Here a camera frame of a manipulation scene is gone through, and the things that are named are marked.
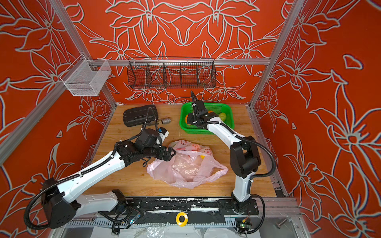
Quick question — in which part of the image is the black plastic tool case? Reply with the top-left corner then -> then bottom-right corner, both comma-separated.
123,105 -> 159,127

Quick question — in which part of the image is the black wire wall basket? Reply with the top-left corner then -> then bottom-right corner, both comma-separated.
127,57 -> 217,89

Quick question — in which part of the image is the pink plastic bag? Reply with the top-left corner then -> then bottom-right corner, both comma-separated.
147,140 -> 228,189

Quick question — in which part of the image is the white wire mesh basket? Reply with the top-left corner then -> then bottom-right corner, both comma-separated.
59,55 -> 111,96

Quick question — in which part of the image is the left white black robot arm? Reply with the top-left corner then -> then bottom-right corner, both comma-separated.
23,124 -> 176,230

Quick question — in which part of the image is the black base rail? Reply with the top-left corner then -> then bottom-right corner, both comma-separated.
126,197 -> 259,215

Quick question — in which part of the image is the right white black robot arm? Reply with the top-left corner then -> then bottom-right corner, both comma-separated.
186,92 -> 276,236

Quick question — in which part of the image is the yellow green pear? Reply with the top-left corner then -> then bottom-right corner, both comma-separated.
218,112 -> 227,122

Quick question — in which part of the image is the green plastic basket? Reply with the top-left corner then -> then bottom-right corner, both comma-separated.
179,102 -> 235,135

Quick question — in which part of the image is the yellow tape roll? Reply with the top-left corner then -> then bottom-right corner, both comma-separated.
176,212 -> 189,227

